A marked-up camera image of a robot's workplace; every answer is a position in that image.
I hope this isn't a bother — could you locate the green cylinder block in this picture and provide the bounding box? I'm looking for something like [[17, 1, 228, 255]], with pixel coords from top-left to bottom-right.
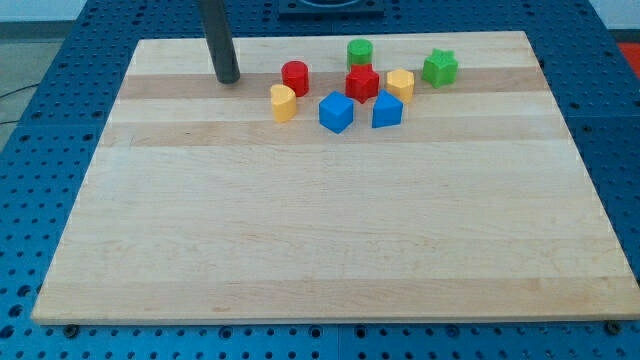
[[347, 38, 374, 70]]

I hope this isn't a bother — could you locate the blue cube block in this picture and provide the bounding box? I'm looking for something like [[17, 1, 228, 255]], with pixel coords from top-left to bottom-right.
[[319, 91, 354, 134]]

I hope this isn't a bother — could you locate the yellow heart block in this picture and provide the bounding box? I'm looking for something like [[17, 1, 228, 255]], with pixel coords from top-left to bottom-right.
[[270, 84, 297, 123]]

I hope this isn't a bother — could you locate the blue triangular block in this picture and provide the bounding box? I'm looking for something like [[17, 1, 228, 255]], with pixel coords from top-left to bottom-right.
[[372, 90, 404, 128]]

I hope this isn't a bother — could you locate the red star block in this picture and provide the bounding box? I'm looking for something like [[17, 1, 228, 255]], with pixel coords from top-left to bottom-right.
[[345, 63, 380, 104]]

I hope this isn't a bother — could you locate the red cylinder block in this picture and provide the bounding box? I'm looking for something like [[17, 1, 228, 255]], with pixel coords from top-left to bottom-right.
[[281, 60, 309, 97]]

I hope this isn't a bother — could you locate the light wooden board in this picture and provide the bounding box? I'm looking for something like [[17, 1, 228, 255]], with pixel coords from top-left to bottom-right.
[[32, 31, 639, 325]]

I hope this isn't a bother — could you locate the yellow hexagon block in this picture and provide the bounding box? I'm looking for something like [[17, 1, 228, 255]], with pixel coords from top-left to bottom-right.
[[385, 69, 415, 104]]

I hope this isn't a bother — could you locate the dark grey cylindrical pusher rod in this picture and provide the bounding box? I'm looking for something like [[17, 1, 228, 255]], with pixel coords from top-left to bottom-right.
[[198, 0, 240, 85]]

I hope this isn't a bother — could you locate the green star block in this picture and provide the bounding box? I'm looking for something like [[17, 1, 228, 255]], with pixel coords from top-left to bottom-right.
[[421, 48, 459, 88]]

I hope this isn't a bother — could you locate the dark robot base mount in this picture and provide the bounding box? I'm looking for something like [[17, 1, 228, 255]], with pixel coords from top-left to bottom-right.
[[276, 0, 385, 19]]

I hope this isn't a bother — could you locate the black cable on floor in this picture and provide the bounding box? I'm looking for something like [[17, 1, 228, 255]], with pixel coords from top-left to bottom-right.
[[0, 82, 40, 126]]

